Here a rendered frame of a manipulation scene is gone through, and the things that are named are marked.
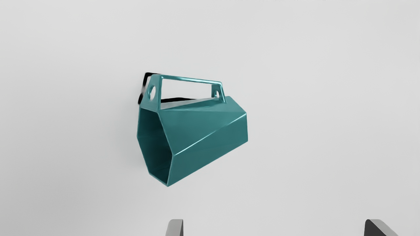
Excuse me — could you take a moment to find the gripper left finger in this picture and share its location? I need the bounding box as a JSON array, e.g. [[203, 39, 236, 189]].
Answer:
[[165, 219, 184, 236]]

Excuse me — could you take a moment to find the teal faceted mug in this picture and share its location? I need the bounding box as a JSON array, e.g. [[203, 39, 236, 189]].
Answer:
[[136, 74, 248, 187]]

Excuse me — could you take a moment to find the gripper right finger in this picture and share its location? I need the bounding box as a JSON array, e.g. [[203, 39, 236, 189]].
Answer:
[[364, 219, 399, 236]]

